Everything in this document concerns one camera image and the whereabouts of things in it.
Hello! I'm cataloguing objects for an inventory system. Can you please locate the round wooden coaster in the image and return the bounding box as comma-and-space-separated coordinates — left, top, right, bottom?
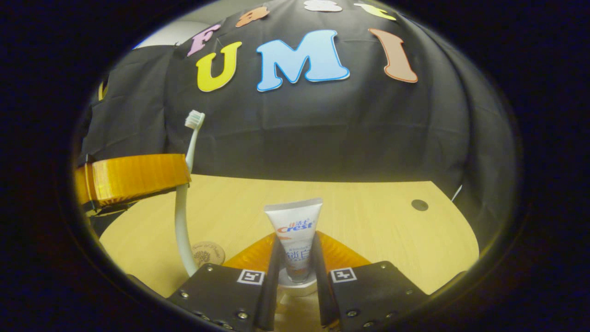
191, 241, 226, 268

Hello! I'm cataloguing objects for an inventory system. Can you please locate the light wooden desktop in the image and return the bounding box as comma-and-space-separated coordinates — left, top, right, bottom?
99, 174, 480, 332

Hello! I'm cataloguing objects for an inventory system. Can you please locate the black backdrop cloth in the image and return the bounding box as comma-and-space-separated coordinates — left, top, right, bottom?
74, 0, 517, 252

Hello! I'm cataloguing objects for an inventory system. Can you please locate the white toothbrush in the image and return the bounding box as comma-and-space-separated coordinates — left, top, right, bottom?
174, 109, 206, 277

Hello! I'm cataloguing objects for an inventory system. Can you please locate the white toothpaste tube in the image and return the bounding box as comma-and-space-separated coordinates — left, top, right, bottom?
264, 197, 324, 284

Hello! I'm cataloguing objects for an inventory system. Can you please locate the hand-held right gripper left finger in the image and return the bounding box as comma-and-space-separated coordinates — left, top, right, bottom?
167, 232, 282, 332

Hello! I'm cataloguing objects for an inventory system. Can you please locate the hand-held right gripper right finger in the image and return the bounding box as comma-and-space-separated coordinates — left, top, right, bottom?
313, 231, 429, 332

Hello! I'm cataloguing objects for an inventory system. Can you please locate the white cup with wooden handle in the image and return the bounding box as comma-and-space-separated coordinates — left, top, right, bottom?
275, 269, 321, 298

